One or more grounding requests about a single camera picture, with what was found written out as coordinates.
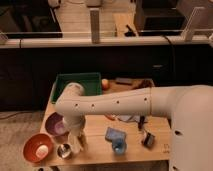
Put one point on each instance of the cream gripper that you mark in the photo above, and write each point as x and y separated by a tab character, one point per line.
75	144

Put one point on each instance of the peeled yellow banana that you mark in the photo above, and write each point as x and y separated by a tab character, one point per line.
82	139

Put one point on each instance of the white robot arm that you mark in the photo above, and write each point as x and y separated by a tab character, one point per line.
190	109

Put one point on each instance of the purple bowl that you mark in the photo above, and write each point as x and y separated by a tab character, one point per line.
54	125

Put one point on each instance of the orange bowl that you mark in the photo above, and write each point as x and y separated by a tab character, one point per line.
32	144

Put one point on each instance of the small steel cup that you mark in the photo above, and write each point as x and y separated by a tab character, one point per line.
64	151

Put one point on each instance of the white egg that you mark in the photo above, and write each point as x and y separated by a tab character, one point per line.
42	151

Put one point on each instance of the wooden table board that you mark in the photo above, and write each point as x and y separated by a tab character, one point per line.
99	151

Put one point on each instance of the blue plastic toy mug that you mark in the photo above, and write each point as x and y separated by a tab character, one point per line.
117	139

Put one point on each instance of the green plastic tray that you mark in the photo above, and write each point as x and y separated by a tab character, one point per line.
91	83

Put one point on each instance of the light blue cloth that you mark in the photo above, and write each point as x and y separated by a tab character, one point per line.
129	118

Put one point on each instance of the orange round fruit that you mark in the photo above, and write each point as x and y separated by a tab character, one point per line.
105	84

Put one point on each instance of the black marker pen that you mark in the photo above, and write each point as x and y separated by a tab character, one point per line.
141	122

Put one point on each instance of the small dark packaged item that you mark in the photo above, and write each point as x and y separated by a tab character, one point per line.
148	139

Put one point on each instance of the dark grey sponge block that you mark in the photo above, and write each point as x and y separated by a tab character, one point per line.
124	81

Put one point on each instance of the black handheld device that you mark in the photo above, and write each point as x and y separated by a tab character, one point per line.
129	32

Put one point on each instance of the black box on desk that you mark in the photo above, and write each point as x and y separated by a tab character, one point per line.
158	17

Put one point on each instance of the white horizontal rail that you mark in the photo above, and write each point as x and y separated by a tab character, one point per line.
106	41

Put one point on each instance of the grey upright post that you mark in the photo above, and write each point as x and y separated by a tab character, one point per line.
95	25

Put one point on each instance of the white angled bracket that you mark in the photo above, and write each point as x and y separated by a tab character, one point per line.
191	28

